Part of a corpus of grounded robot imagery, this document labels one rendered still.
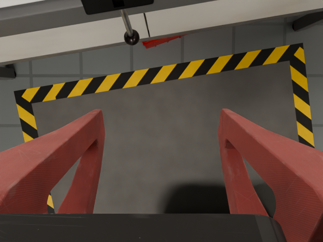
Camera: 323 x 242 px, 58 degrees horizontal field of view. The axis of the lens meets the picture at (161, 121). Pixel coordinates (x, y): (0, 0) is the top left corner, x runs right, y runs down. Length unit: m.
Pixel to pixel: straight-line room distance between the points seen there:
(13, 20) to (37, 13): 0.03
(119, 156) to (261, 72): 0.66
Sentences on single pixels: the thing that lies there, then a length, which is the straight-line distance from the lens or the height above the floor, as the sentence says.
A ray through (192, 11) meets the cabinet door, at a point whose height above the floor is 0.59.
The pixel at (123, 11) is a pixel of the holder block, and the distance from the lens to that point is 0.23.
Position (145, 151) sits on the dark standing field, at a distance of 1.20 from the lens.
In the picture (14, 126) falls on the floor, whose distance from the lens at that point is 1.32.
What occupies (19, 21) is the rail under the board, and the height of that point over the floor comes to 0.85.
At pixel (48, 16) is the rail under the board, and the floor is 0.85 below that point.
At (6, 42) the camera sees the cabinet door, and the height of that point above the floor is 0.60.
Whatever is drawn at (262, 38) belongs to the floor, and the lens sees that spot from 1.25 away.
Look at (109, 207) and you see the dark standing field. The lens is 1.29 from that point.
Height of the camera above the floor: 1.17
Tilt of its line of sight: 84 degrees down
